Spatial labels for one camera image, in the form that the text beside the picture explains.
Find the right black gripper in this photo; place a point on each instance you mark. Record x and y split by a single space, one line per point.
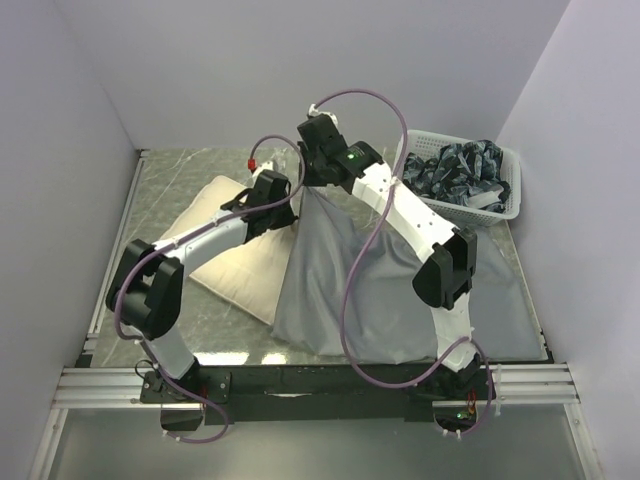
313 181

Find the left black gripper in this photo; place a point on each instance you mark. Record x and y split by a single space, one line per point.
287 219

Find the cream white pillow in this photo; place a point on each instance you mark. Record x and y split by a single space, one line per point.
249 276

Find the grey pillowcase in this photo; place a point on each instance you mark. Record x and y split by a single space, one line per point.
385 320

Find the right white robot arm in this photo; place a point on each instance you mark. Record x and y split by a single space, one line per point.
448 253

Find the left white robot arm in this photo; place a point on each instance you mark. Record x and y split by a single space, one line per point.
146 292

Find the dark patterned cloth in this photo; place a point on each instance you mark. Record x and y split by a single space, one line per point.
467 175

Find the white plastic basket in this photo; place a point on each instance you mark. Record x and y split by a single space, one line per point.
427 144

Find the black base bar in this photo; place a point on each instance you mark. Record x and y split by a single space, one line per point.
220 395

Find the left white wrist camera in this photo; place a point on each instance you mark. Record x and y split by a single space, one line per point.
257 168

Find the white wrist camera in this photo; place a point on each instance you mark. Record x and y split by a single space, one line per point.
314 112
257 168

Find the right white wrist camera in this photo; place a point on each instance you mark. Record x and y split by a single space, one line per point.
314 112

